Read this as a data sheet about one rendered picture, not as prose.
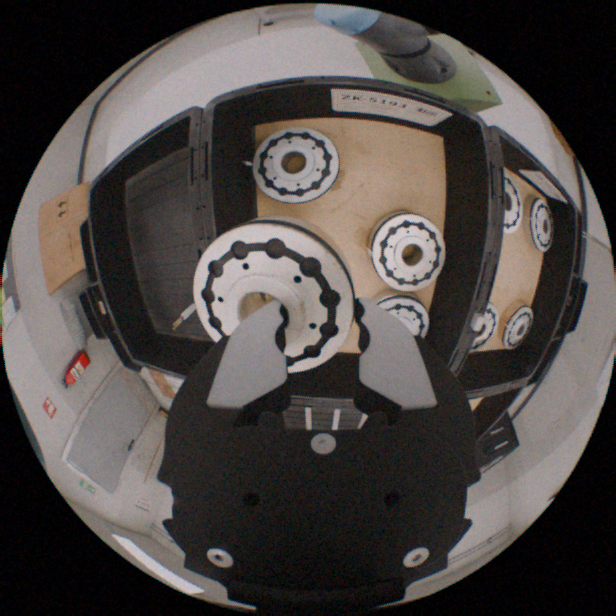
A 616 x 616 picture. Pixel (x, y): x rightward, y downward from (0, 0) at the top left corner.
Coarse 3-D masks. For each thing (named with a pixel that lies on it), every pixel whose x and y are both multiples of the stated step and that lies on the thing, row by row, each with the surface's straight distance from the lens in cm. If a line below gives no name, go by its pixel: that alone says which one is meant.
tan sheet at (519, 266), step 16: (512, 176) 44; (528, 192) 48; (512, 240) 43; (512, 256) 43; (528, 256) 48; (512, 272) 44; (528, 272) 49; (496, 288) 42; (512, 288) 46; (528, 288) 51; (496, 304) 44; (528, 304) 54; (496, 336) 50
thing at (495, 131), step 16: (496, 128) 29; (496, 144) 28; (512, 144) 31; (496, 160) 26; (576, 208) 52; (496, 224) 25; (576, 224) 50; (496, 240) 25; (576, 240) 50; (496, 256) 26; (496, 272) 26; (480, 304) 27; (464, 352) 30; (544, 352) 53; (496, 384) 44; (512, 384) 49
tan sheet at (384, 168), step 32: (256, 128) 32; (320, 128) 30; (352, 128) 30; (384, 128) 31; (352, 160) 29; (384, 160) 30; (416, 160) 31; (352, 192) 28; (384, 192) 29; (416, 192) 30; (320, 224) 28; (352, 224) 28; (352, 256) 29; (384, 288) 32; (352, 352) 37
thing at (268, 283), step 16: (256, 272) 12; (240, 288) 12; (256, 288) 11; (272, 288) 11; (288, 288) 11; (240, 304) 12; (288, 304) 11; (304, 304) 12; (240, 320) 13; (288, 320) 12; (304, 320) 12; (288, 336) 12
